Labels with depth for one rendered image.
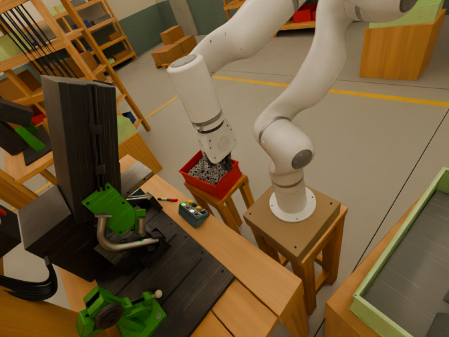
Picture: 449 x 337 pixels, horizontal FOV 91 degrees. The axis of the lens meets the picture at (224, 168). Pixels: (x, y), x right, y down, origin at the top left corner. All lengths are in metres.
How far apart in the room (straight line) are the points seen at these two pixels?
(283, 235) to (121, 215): 0.66
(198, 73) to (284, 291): 0.73
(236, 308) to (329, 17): 0.92
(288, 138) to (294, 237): 0.43
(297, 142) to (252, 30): 0.29
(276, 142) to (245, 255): 0.49
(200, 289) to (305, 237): 0.44
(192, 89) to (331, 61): 0.35
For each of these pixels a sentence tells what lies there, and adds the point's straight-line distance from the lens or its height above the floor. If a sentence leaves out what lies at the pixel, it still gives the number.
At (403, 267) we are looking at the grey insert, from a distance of 1.01.
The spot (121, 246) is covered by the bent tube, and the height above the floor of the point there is 1.06.
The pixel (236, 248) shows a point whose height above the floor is 0.90.
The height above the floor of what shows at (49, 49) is 1.59.
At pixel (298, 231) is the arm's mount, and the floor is 0.93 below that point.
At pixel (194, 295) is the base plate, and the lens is 0.96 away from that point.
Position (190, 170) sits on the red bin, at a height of 0.87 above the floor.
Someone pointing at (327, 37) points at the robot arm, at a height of 1.53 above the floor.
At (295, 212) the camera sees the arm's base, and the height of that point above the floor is 0.95.
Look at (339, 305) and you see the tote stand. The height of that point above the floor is 0.79.
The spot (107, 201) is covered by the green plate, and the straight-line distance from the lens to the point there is 0.98.
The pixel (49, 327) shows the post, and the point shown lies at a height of 1.16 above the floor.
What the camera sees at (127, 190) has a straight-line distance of 1.11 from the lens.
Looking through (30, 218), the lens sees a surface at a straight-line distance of 1.21.
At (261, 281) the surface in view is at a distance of 0.90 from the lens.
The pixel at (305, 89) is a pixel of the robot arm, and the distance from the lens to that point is 0.65.
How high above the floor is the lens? 1.74
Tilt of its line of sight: 42 degrees down
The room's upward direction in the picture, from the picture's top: 23 degrees counter-clockwise
